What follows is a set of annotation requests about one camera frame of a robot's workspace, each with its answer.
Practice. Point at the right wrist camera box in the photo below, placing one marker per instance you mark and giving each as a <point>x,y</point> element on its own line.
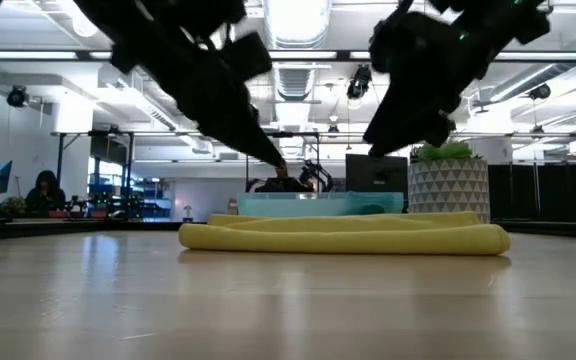
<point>383,45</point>

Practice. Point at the blue angled monitor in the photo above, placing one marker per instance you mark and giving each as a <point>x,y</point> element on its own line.
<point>0,175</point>

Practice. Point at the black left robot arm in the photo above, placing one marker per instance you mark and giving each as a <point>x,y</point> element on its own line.
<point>118,30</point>

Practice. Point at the person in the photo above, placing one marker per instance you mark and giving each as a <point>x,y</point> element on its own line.
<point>45,195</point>
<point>283,184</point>

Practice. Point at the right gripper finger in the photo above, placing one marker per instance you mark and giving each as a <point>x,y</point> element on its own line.
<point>403,130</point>
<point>443,131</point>

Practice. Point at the white triangle-patterned plant pot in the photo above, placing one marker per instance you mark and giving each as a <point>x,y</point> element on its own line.
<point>448,190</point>

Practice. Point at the silver round ceiling duct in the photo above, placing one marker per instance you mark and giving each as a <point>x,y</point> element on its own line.
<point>295,80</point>

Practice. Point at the black overhead light bar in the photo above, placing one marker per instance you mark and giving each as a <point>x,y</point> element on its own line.
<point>43,55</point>

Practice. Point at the translucent green plastic bin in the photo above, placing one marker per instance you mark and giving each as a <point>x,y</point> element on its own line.
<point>293,205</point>

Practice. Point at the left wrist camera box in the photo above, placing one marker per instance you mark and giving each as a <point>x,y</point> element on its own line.
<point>248,55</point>

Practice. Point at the background black robot arm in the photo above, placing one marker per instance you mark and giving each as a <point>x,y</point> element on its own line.
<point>254,185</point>

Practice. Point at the black room divider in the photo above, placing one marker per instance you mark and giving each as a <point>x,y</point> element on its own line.
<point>518,195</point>

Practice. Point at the black monitor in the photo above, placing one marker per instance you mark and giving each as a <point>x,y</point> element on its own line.
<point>375,175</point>

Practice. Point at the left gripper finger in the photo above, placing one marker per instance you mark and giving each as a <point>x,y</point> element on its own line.
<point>243,135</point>

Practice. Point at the black metal frame stand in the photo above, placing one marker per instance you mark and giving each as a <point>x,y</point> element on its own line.
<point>59,160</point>
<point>317,150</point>

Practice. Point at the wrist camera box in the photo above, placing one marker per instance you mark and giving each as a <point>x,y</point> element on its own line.
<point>248,55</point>
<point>383,45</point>

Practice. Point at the small green plant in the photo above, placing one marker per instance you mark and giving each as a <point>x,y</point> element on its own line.
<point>14,205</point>

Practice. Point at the white rectangular air duct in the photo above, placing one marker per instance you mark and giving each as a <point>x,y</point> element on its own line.
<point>133,100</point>

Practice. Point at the green succulent plant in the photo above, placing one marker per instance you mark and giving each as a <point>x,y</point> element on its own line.
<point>440,151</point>

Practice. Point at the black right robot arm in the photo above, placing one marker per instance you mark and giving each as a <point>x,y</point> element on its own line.
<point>508,20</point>

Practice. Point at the black ceiling spotlight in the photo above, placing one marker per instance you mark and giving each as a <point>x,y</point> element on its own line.
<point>359,84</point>
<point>539,91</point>
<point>18,96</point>

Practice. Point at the yellow microfiber towel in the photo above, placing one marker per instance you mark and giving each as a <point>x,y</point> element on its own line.
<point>343,239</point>

